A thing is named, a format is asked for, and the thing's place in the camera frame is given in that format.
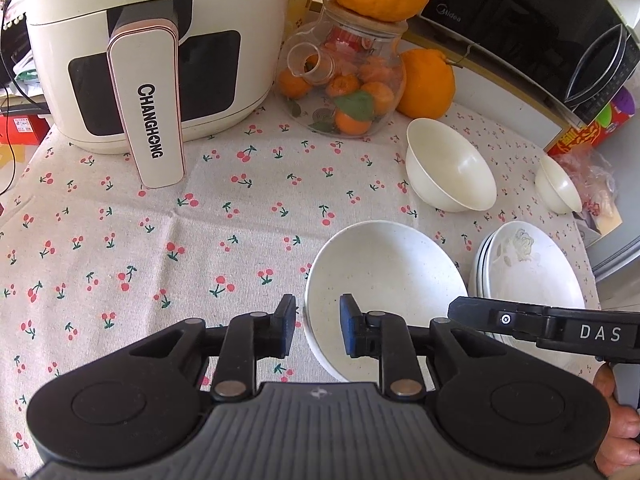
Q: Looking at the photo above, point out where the glass teapot jar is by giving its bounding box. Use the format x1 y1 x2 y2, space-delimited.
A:
277 0 406 137

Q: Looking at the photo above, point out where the cherry print tablecloth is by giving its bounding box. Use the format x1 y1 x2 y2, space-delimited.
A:
0 102 601 477

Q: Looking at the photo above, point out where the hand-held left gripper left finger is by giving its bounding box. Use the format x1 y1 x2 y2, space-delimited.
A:
127 294 298 403

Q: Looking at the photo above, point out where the clear plastic snack bag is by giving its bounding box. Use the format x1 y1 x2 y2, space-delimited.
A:
555 150 626 238

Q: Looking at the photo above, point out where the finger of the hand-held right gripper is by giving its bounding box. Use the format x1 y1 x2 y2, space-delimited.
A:
447 296 553 347

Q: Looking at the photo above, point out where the person's right hand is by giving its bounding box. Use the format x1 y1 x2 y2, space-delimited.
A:
592 364 640 479

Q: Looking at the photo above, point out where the large white bowl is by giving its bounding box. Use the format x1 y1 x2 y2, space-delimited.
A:
304 220 471 383

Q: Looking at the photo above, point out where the medium white bowl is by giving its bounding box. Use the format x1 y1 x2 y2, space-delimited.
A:
405 118 497 213

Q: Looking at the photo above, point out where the white floral plate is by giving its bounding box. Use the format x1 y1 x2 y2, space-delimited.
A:
482 221 587 357

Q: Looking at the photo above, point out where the red gift box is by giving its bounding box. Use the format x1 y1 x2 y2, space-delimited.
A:
545 85 640 161

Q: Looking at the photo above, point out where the pile of small tangerines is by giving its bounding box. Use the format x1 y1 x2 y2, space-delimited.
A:
277 52 401 137

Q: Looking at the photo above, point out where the black electronic device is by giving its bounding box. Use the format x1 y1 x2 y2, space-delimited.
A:
0 24 32 88

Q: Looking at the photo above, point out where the small red cardboard box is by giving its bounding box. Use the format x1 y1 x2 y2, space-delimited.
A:
0 112 53 147

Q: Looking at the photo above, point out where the large orange with stem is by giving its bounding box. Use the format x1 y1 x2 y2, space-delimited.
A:
396 47 473 120

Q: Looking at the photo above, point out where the black microwave oven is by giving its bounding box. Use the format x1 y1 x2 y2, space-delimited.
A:
417 0 640 126

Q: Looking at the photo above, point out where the small white bowl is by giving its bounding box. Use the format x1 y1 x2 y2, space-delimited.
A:
534 154 584 215

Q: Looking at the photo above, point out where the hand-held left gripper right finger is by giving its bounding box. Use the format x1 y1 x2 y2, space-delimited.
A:
339 294 501 402

